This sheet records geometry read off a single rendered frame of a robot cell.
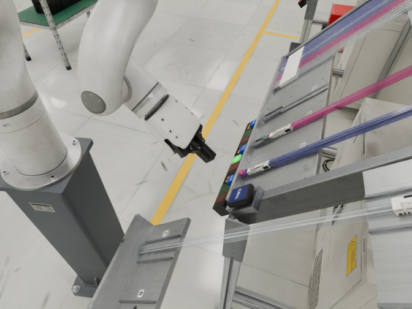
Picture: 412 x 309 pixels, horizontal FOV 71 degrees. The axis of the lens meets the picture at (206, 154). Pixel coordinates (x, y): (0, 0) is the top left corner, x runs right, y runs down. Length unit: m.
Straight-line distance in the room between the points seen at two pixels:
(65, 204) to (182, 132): 0.37
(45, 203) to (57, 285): 0.66
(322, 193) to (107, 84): 0.40
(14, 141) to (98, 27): 0.33
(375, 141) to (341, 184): 0.56
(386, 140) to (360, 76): 1.03
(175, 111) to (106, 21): 0.22
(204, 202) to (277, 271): 0.48
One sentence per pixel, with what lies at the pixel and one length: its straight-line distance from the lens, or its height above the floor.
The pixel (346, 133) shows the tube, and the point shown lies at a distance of 0.55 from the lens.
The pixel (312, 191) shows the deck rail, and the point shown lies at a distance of 0.51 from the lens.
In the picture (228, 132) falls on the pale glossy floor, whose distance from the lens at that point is 1.85.
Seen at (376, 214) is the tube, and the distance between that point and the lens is 0.33.
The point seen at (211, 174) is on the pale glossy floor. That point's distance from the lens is 1.61.
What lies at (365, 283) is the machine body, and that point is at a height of 0.60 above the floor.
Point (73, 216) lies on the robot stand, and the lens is 0.86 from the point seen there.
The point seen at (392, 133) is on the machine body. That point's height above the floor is 0.62.
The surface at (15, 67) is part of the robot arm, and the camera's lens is 0.68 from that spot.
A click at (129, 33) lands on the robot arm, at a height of 1.05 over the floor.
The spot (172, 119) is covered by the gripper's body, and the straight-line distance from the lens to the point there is 0.61.
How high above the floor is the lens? 1.25
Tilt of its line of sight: 47 degrees down
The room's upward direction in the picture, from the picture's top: straight up
